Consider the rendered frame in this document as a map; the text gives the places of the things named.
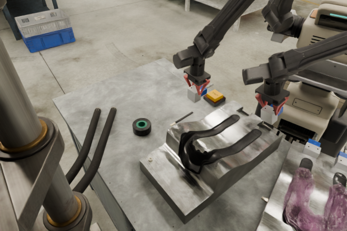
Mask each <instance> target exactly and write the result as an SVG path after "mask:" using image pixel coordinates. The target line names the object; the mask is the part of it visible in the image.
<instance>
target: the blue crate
mask: <svg viewBox="0 0 347 231"><path fill-rule="evenodd" d="M19 31H20V30H19ZM20 33H21V31H20ZM21 36H22V38H23V41H24V43H25V45H26V46H27V48H28V49H29V51H30V52H31V53H34V52H38V51H42V50H45V49H48V48H52V47H56V46H60V45H64V44H68V43H71V42H75V37H74V33H73V29H72V27H69V28H65V29H60V30H56V31H52V32H47V33H44V34H40V35H36V36H31V37H27V38H25V37H24V36H23V34H22V33H21Z"/></svg>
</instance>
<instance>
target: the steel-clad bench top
mask: <svg viewBox="0 0 347 231"><path fill-rule="evenodd" d="M183 72H184V71H183V70H181V69H177V68H176V67H175V65H174V64H173V63H171V62H170V61H168V60H167V59H165V58H162V59H159V60H156V61H153V62H151V63H148V64H145V65H142V66H140V67H137V68H134V69H132V70H129V71H126V72H124V73H121V74H118V75H116V76H113V77H110V78H108V79H105V80H102V81H99V82H97V83H94V84H92V85H89V86H86V87H83V88H80V89H78V90H75V91H72V92H70V93H67V94H64V95H62V96H59V97H56V98H54V99H52V100H53V102H54V103H55V105H56V106H57V108H58V109H59V111H60V113H61V114H62V116H63V117H64V119H65V120H66V122H67V123H68V125H69V127H70V128H71V130H72V131H73V133H74V134H75V136H76V138H77V139H78V141H79V143H80V144H81V146H83V143H84V140H85V137H86V134H87V131H88V128H89V125H90V122H91V119H92V116H93V113H94V110H95V108H97V107H100V108H101V114H100V117H99V121H98V124H97V127H96V131H95V134H94V137H93V141H92V144H91V148H90V151H89V154H88V157H89V158H90V160H91V161H92V159H93V156H94V153H95V151H96V148H97V145H98V142H99V140H100V137H101V134H102V131H103V128H104V125H105V122H106V120H107V117H108V114H109V111H110V109H111V107H116V108H117V111H116V115H115V118H114V121H113V124H112V128H111V131H110V134H109V137H108V141H107V144H106V147H105V150H104V154H103V157H102V160H101V163H100V166H99V168H98V172H99V174H100V175H101V177H102V178H103V180H104V182H105V183H106V185H107V186H108V188H109V190H110V191H111V193H112V194H113V196H114V198H115V199H116V201H117V202H118V204H119V205H120V207H121V209H122V210H123V212H124V213H125V215H126V216H127V218H128V219H129V221H130V222H131V224H132V226H133V227H134V229H135V230H136V231H255V229H256V227H257V224H258V222H259V220H260V217H261V215H262V212H263V210H264V208H265V205H266V202H264V200H262V199H261V198H262V196H264V197H267V198H269V196H270V194H271V191H272V188H273V186H274V184H275V181H276V179H277V177H278V174H279V172H280V169H281V167H282V165H283V162H284V160H285V158H286V155H287V153H288V151H289V148H290V146H291V143H290V142H288V141H287V140H285V139H284V138H282V140H281V142H280V145H279V147H278V149H277V150H276V151H274V152H273V153H272V154H270V155H269V156H268V157H267V158H266V159H264V160H263V161H262V162H261V163H259V164H258V165H257V166H256V167H255V168H253V169H252V170H251V171H250V172H248V173H247V174H246V175H245V176H244V177H242V178H241V179H240V180H239V181H238V182H236V183H235V184H234V185H233V186H231V187H230V188H229V189H228V190H227V191H225V192H224V193H223V194H222V195H220V196H219V197H218V198H217V199H216V200H214V201H213V202H212V203H211V204H210V205H208V206H207V207H206V208H205V209H203V210H202V211H201V212H200V213H199V214H197V215H196V216H195V217H193V218H192V219H191V220H190V221H188V222H187V223H186V224H185V225H184V223H183V222H182V221H181V220H180V218H179V217H178V216H177V215H176V213H175V212H174V211H173V210H172V208H171V207H170V206H169V205H168V203H167V202H166V201H165V200H164V198H163V197H162V196H161V195H160V193H159V192H158V191H157V190H156V188H155V187H154V185H153V184H152V183H151V182H150V180H149V179H148V178H147V177H146V176H145V174H144V173H143V172H142V170H141V169H140V164H139V159H141V158H142V157H144V156H146V155H148V154H149V153H151V152H153V151H154V150H156V149H158V148H159V147H161V146H163V145H164V144H165V142H166V135H167V130H168V129H170V128H171V127H173V126H174V125H173V126H170V124H172V123H174V122H175V121H177V120H179V119H180V118H182V117H184V116H185V115H187V114H189V113H190V112H193V113H192V114H190V115H189V116H188V117H186V118H184V119H183V120H181V121H179V122H178V123H176V124H179V123H182V122H194V121H199V120H201V119H203V118H205V117H206V116H208V115H209V114H211V113H213V112H214V111H216V110H218V109H219V108H220V107H222V106H224V105H225V104H227V103H229V101H227V100H225V101H224V102H222V103H220V104H218V105H216V106H215V107H214V106H212V105H211V104H210V103H208V102H207V101H206V100H204V99H203V96H204V95H203V96H201V100H200V101H198V102H196V103H194V102H192V101H191V100H190V99H189V98H187V89H188V88H189V86H188V84H187V82H186V80H185V79H184V77H183V76H184V75H185V74H186V73H183ZM139 118H146V119H148V120H149V121H150V122H151V132H150V133H149V134H148V135H146V136H137V135H135V134H134V133H133V126H132V124H133V122H134V121H135V120H136V119H139ZM176 124H175V125H176Z"/></svg>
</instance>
